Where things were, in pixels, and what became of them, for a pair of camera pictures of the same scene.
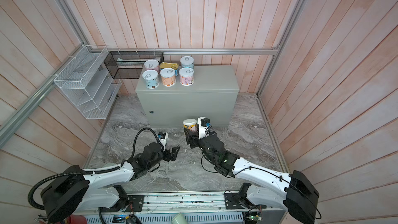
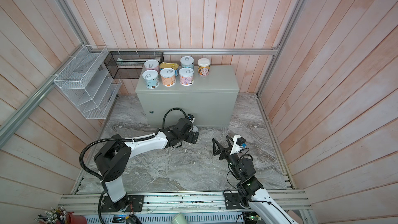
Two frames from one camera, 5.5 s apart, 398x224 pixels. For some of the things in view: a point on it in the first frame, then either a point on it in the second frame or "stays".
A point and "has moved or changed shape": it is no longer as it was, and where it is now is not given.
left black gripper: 168,157 to 191,135
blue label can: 187,61 stays
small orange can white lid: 190,124 has moved or changed shape
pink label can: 152,65 stays
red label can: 186,76 stays
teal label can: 151,79 stays
